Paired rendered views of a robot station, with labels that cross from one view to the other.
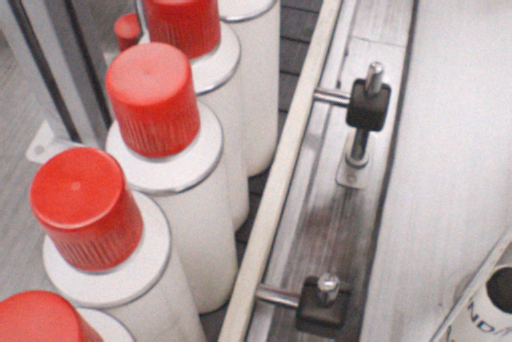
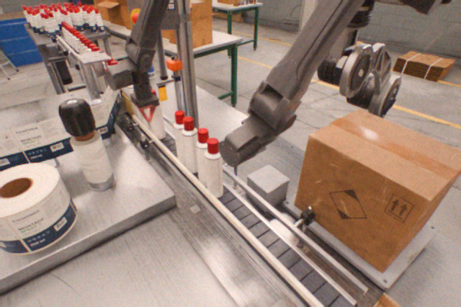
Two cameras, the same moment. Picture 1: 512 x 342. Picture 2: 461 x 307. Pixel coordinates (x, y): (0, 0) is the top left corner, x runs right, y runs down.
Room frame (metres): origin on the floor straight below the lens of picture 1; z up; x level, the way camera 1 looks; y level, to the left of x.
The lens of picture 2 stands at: (1.09, -0.49, 1.50)
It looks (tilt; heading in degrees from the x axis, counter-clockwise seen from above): 38 degrees down; 131
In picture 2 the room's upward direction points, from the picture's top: straight up
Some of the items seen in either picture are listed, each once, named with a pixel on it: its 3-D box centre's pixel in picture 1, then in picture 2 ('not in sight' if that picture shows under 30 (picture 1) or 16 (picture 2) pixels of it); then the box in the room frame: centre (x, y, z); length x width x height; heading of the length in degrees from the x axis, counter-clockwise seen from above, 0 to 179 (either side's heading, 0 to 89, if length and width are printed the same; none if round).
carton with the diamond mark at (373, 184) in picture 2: not in sight; (369, 184); (1.02, 0.19, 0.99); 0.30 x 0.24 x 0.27; 169
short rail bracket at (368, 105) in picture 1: (366, 116); (145, 147); (0.28, -0.06, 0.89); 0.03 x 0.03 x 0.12; 79
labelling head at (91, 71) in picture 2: not in sight; (103, 85); (-0.13, 0.02, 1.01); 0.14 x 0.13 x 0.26; 169
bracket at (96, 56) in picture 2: not in sight; (93, 57); (-0.13, 0.01, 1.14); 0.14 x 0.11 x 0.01; 169
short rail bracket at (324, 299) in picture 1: (295, 307); (134, 129); (0.12, -0.01, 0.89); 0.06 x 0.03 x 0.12; 79
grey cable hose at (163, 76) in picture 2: not in sight; (160, 53); (0.17, 0.15, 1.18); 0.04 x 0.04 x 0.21
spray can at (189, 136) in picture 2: not in sight; (191, 145); (0.51, -0.02, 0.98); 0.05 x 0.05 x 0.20
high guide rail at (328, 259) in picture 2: not in sight; (214, 161); (0.60, 0.00, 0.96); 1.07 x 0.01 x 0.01; 169
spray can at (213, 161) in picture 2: not in sight; (214, 168); (0.65, -0.05, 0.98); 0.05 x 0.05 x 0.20
